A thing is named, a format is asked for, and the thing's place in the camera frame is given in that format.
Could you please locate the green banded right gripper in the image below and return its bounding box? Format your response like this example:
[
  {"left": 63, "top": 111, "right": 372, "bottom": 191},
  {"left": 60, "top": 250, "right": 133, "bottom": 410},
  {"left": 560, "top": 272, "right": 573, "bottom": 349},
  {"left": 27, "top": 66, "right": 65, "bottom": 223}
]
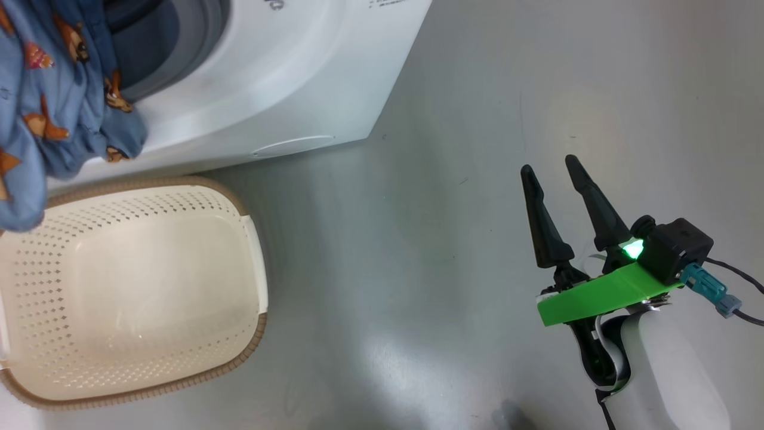
[{"left": 520, "top": 154, "right": 684, "bottom": 389}]

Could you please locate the blue animal print garment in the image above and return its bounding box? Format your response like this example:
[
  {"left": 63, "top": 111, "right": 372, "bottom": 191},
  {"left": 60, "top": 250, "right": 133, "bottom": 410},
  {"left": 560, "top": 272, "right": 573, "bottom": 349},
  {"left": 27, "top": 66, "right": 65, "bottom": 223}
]
[{"left": 0, "top": 0, "right": 149, "bottom": 234}]

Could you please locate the white front-load washing machine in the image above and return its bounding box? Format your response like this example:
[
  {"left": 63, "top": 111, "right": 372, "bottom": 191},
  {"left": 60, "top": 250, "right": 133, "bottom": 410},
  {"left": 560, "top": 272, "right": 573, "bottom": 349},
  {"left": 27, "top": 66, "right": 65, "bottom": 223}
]
[{"left": 48, "top": 0, "right": 433, "bottom": 192}]

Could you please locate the grey rubber door gasket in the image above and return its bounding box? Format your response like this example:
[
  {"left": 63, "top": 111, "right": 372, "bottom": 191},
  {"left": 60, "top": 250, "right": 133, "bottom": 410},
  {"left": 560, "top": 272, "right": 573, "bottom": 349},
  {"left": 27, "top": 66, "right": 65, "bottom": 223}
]
[{"left": 104, "top": 0, "right": 232, "bottom": 102}]

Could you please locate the cream perforated laundry basket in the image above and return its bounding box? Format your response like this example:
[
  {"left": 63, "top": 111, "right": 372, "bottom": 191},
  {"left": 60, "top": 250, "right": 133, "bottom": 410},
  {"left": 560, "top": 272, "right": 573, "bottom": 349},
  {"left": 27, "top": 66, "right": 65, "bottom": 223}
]
[{"left": 0, "top": 175, "right": 269, "bottom": 411}]

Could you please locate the teal right camera cable connector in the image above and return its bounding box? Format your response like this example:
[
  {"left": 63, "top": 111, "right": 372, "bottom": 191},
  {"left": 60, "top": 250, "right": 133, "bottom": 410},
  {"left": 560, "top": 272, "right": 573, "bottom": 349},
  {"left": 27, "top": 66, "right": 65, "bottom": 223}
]
[{"left": 680, "top": 263, "right": 744, "bottom": 318}]

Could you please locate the black right camera cable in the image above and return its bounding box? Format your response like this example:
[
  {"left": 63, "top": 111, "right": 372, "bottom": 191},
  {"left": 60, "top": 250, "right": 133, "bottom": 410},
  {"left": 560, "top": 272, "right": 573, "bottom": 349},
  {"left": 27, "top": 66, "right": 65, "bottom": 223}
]
[{"left": 704, "top": 257, "right": 764, "bottom": 326}]

